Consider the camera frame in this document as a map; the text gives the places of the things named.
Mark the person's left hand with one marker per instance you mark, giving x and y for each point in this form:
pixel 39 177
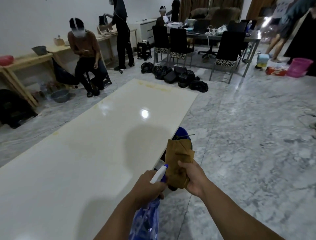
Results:
pixel 144 185

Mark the person's right hand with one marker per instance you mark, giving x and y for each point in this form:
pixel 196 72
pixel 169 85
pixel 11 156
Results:
pixel 197 178

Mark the person's right thumb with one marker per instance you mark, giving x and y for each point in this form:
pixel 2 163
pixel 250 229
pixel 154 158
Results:
pixel 183 164

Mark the person's left thumb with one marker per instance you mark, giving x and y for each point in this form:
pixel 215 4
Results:
pixel 159 195

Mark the brown cleaning cloth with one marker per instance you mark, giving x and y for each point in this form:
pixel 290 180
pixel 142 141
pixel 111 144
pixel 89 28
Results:
pixel 178 158

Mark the blue spray bottle white nozzle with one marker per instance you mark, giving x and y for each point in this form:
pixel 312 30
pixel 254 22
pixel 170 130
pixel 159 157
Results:
pixel 146 218

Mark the person's right forearm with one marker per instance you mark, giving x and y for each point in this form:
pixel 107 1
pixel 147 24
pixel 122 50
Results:
pixel 237 217

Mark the person's left forearm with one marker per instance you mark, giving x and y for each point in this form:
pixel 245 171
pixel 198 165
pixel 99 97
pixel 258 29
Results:
pixel 118 217

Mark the pile of black bags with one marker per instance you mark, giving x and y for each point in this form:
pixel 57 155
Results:
pixel 172 75

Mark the black office chair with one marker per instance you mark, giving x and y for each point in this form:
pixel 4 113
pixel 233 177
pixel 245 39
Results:
pixel 206 53

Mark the black low stool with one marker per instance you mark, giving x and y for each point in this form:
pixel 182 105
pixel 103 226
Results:
pixel 107 79

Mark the black plastic step stool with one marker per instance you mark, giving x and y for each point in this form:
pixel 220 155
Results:
pixel 144 50

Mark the black patterned dining chair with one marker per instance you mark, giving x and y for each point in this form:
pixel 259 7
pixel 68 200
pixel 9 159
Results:
pixel 179 40
pixel 160 37
pixel 230 47

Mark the blue and white pack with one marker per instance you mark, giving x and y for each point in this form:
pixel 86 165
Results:
pixel 262 60

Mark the orange box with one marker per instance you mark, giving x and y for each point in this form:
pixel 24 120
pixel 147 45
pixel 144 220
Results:
pixel 276 71

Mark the white cabinet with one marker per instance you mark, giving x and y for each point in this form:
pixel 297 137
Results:
pixel 146 30

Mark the white box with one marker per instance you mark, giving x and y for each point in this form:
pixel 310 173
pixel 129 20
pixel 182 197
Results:
pixel 174 25

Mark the black laptop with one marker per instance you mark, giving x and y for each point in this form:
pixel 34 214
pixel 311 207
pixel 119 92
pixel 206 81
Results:
pixel 201 26

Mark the grey basin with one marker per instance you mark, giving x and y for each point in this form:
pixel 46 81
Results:
pixel 39 50
pixel 60 96

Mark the dark dining table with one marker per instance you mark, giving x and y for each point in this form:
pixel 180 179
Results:
pixel 250 38

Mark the light wooden table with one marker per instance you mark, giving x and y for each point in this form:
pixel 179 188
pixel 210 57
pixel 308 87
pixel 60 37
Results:
pixel 24 64
pixel 106 37

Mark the pink bucket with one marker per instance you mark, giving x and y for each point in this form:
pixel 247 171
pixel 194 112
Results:
pixel 299 67

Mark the black hanging bag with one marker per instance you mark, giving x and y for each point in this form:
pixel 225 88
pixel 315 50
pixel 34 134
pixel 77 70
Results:
pixel 61 73

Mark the brown sofa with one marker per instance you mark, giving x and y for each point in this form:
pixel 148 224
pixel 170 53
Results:
pixel 214 14

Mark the wooden parts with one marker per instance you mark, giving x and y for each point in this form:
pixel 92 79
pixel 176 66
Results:
pixel 106 29

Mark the brown curtain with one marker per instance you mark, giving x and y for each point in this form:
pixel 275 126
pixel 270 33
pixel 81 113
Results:
pixel 209 3

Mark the white headset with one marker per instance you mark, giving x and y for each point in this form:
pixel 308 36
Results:
pixel 79 31

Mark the small wooden box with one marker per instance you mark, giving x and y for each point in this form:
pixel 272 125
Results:
pixel 59 41

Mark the red basin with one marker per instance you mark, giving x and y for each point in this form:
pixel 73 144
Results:
pixel 5 60

